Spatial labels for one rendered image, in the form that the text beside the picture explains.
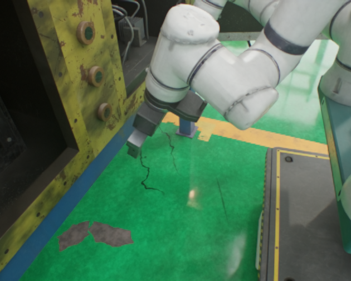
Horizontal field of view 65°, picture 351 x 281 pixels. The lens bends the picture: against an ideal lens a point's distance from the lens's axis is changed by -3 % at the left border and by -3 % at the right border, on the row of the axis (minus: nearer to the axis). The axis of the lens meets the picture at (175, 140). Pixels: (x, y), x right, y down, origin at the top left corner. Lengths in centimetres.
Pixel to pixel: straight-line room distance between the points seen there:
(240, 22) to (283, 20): 93
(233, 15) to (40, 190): 109
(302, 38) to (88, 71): 49
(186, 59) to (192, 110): 14
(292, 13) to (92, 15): 45
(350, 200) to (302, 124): 144
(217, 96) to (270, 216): 76
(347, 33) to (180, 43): 63
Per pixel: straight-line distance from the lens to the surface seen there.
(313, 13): 50
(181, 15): 47
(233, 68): 45
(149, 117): 57
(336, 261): 113
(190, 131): 184
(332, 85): 102
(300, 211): 119
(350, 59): 99
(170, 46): 47
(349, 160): 83
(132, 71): 102
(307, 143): 196
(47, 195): 75
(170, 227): 144
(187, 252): 138
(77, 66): 72
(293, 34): 52
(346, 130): 92
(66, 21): 68
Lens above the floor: 125
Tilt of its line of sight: 43 degrees down
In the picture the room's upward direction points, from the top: 2 degrees counter-clockwise
